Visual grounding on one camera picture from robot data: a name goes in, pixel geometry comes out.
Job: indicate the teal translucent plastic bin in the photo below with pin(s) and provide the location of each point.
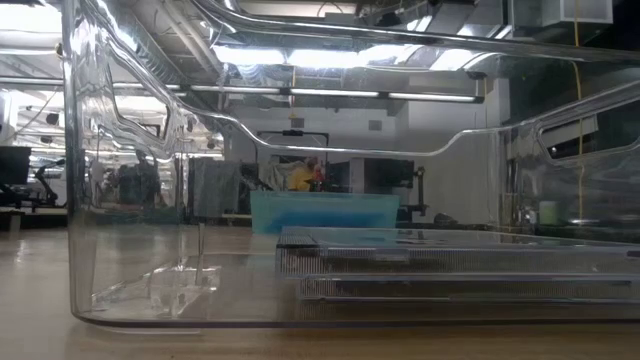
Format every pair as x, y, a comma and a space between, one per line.
325, 202

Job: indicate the white printed cloth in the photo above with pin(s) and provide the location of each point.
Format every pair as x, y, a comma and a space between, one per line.
275, 175

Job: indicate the grey vent grille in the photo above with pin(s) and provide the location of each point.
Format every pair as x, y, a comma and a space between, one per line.
375, 124
297, 122

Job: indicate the black monitor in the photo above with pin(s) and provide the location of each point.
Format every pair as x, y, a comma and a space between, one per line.
15, 165
390, 172

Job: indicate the long linear lamp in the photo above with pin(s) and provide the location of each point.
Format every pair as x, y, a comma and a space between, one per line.
330, 93

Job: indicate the black stand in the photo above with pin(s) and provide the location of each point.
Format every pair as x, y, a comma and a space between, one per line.
421, 185

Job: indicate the grey covered rack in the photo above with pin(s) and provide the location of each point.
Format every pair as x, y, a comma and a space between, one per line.
215, 185

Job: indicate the clear plastic bin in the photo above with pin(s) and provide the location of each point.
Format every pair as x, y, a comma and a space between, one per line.
150, 280

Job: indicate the pale green cup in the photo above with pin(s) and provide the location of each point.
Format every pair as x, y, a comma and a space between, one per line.
548, 212

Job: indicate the black aluminium table frame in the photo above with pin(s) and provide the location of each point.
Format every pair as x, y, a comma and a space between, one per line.
475, 227

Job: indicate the white duct box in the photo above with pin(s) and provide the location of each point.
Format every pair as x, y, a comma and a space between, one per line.
585, 10

